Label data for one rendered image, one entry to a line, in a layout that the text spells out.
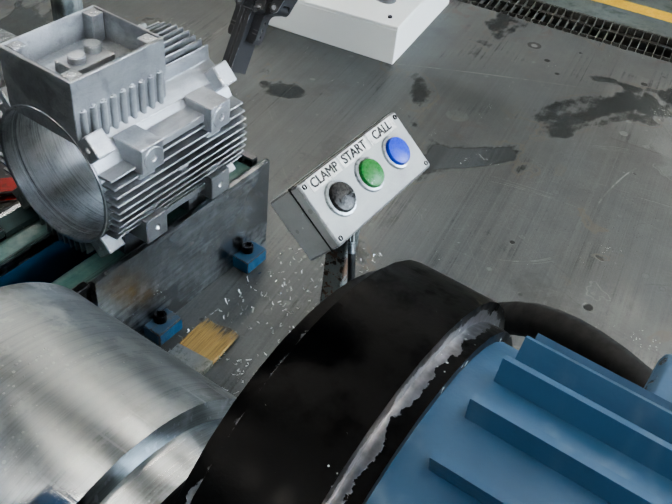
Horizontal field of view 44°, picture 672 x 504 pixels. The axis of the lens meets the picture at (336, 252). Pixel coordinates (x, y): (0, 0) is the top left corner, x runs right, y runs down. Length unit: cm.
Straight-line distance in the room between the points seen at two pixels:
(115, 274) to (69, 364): 40
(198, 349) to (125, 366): 47
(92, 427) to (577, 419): 30
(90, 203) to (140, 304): 13
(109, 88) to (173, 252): 23
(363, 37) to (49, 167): 75
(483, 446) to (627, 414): 6
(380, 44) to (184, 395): 112
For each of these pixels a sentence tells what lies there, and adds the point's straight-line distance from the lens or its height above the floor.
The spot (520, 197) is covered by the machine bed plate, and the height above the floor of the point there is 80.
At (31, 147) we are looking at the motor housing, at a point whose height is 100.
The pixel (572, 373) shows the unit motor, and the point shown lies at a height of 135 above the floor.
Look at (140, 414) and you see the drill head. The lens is 50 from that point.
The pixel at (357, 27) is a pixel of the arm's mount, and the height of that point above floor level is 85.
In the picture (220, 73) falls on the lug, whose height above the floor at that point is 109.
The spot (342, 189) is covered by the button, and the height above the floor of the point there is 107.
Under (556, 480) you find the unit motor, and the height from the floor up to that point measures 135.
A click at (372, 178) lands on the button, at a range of 82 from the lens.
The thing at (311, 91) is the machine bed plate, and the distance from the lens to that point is 146.
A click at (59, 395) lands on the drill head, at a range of 51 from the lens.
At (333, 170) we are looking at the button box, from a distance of 80.
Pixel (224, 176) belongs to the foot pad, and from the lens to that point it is 96.
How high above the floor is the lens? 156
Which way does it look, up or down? 42 degrees down
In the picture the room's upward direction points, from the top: 7 degrees clockwise
